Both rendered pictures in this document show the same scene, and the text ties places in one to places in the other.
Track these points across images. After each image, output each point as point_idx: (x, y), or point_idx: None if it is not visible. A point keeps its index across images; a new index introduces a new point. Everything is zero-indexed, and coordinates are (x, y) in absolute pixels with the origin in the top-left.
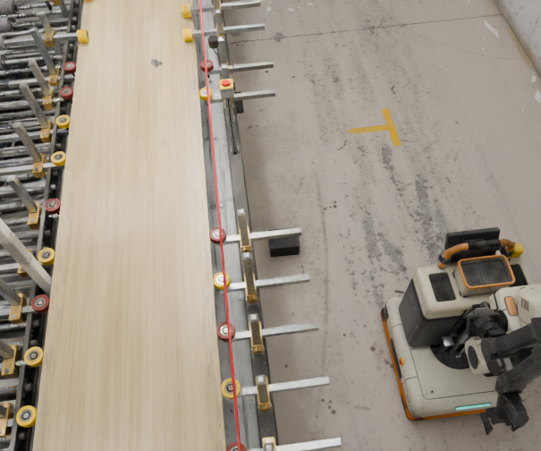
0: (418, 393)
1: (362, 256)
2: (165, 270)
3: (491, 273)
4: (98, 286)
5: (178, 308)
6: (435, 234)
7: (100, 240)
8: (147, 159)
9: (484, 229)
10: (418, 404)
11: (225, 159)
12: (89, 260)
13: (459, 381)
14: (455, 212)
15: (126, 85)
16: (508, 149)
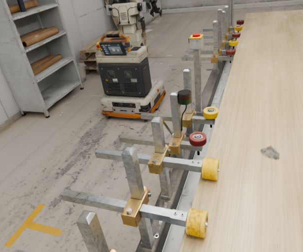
0: (159, 81)
1: (136, 145)
2: (264, 43)
3: (117, 40)
4: None
5: (258, 37)
6: (87, 145)
7: None
8: (279, 77)
9: (105, 42)
10: (162, 80)
11: (208, 124)
12: None
13: None
14: (64, 152)
15: None
16: None
